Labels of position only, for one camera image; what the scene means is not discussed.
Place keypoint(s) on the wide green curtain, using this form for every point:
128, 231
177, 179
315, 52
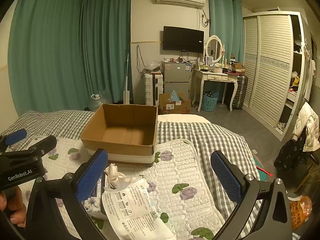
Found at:
47, 50

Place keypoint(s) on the light blue plastic package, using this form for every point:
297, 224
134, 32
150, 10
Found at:
175, 96

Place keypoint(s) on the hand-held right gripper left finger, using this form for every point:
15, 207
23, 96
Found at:
92, 176

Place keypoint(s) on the light teal curtain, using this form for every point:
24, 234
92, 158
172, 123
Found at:
223, 25

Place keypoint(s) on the small grey fridge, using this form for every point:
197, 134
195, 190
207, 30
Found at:
175, 77

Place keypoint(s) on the blue laundry basket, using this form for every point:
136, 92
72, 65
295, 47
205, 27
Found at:
209, 103

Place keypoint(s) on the black wall television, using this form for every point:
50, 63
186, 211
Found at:
182, 38

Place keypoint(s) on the white oval vanity mirror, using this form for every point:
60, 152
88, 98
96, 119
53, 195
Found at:
214, 46

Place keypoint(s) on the narrow green curtain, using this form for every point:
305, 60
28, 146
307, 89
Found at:
107, 45

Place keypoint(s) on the printed cardboard box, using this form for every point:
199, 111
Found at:
175, 107

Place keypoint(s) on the clear water jug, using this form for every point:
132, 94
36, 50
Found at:
96, 103

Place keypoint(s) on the white dressing table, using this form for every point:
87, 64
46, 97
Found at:
215, 76

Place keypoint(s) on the white puffer jacket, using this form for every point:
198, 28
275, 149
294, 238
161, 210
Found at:
308, 125

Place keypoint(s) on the white printed plastic bag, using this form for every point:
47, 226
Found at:
130, 205

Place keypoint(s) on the wooden chair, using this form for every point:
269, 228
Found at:
310, 165

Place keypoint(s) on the white louvred wardrobe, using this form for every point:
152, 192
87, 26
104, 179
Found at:
270, 65

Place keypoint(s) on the red floor tool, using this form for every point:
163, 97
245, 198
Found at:
265, 170

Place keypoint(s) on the white quilted floral mat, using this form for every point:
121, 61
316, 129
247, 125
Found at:
180, 170

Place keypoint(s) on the orange snack bag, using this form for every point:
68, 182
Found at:
301, 212

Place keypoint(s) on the white hard-shell suitcase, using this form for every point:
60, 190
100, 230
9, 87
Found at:
150, 90

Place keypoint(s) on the white tissue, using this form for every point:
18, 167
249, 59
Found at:
113, 175

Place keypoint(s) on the blue floral tissue pack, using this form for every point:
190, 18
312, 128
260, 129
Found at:
93, 205

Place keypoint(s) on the dark hard-shell suitcase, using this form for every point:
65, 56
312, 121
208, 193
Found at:
238, 92

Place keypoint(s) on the dark patterned garment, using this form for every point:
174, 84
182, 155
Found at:
290, 152

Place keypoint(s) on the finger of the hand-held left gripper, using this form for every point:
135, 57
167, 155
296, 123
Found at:
15, 135
42, 143

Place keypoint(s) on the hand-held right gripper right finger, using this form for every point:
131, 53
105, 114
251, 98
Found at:
226, 177

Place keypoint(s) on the person's left hand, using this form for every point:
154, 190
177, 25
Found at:
15, 205

